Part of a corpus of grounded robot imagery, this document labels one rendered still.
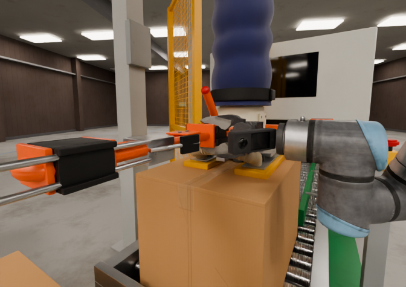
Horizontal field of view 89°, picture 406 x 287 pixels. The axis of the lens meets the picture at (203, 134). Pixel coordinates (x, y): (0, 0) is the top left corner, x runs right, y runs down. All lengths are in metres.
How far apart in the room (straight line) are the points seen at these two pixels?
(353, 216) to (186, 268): 0.43
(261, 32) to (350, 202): 0.53
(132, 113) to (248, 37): 1.14
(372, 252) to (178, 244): 0.73
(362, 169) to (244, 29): 0.50
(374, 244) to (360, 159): 0.65
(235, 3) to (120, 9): 1.20
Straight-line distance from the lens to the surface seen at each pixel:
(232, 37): 0.72
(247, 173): 0.62
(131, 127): 1.64
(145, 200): 0.68
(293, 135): 0.45
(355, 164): 0.45
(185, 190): 0.56
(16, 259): 1.23
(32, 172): 0.27
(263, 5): 0.77
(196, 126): 0.53
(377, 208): 0.51
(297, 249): 1.13
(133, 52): 1.65
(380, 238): 1.06
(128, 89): 1.65
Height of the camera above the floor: 1.14
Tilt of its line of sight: 7 degrees down
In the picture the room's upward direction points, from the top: straight up
